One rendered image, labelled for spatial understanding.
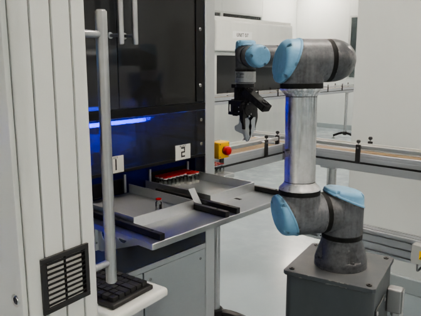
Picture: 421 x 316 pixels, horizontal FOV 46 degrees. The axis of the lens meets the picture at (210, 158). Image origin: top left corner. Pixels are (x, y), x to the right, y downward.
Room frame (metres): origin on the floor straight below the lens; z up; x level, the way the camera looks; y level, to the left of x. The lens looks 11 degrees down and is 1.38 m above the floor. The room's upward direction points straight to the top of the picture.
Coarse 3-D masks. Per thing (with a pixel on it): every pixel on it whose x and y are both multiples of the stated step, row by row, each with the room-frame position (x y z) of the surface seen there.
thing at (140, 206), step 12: (132, 192) 1.85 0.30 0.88; (144, 192) 1.80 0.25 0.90; (156, 192) 1.76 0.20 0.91; (96, 204) 1.69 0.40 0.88; (120, 204) 1.69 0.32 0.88; (132, 204) 1.69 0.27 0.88; (144, 204) 1.69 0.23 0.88; (168, 204) 1.69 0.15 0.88; (180, 204) 1.59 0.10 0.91; (192, 204) 1.63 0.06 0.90; (120, 216) 1.49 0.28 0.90; (132, 216) 1.45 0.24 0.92; (144, 216) 1.47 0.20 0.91; (156, 216) 1.51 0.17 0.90; (168, 216) 1.55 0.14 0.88
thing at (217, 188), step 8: (200, 176) 2.07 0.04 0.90; (208, 176) 2.04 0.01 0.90; (216, 176) 2.01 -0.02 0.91; (224, 176) 1.99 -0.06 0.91; (152, 184) 1.89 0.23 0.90; (160, 184) 1.86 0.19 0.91; (184, 184) 1.98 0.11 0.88; (192, 184) 1.98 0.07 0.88; (200, 184) 1.98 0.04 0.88; (208, 184) 1.98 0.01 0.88; (216, 184) 1.98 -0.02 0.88; (224, 184) 1.98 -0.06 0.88; (232, 184) 1.96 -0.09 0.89; (240, 184) 1.93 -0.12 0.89; (248, 184) 1.86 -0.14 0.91; (184, 192) 1.78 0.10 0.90; (200, 192) 1.73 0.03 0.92; (208, 192) 1.85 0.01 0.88; (216, 192) 1.85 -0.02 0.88; (224, 192) 1.75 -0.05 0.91; (232, 192) 1.79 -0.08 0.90; (240, 192) 1.82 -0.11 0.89; (216, 200) 1.72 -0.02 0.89; (224, 200) 1.75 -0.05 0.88
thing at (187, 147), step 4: (184, 144) 1.97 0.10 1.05; (188, 144) 1.99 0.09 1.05; (176, 148) 1.94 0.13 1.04; (180, 148) 1.96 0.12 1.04; (188, 148) 1.99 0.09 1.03; (176, 152) 1.94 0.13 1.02; (180, 152) 1.96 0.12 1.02; (184, 152) 1.97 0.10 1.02; (188, 152) 1.99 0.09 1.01; (176, 156) 1.94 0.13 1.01; (180, 156) 1.96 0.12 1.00; (188, 156) 1.99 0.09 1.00; (176, 160) 1.94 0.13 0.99
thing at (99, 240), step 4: (96, 232) 1.65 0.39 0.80; (100, 232) 1.64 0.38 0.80; (96, 236) 1.65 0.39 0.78; (100, 236) 1.64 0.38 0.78; (96, 240) 1.65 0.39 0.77; (100, 240) 1.64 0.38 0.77; (116, 240) 1.58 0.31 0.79; (96, 244) 1.64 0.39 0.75; (100, 244) 1.64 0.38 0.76; (116, 244) 1.58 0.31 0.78; (120, 244) 1.57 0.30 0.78; (124, 244) 1.55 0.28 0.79; (128, 244) 1.54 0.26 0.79; (132, 244) 1.53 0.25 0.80; (96, 248) 1.64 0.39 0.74; (100, 248) 1.64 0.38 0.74; (104, 248) 1.63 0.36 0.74; (116, 248) 1.58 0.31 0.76
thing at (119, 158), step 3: (114, 156) 1.71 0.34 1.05; (117, 156) 1.72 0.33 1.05; (120, 156) 1.73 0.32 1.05; (114, 159) 1.71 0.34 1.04; (117, 159) 1.72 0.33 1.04; (120, 159) 1.73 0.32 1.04; (114, 162) 1.71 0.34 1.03; (117, 162) 1.72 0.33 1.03; (120, 162) 1.73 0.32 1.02; (123, 162) 1.74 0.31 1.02; (114, 165) 1.71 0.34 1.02; (117, 165) 1.72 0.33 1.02; (120, 165) 1.73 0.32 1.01; (123, 165) 1.74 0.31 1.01; (114, 168) 1.71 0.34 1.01; (117, 168) 1.72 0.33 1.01; (120, 168) 1.73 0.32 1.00; (123, 168) 1.74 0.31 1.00; (114, 171) 1.71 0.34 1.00; (117, 171) 1.72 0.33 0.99; (120, 171) 1.73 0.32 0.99
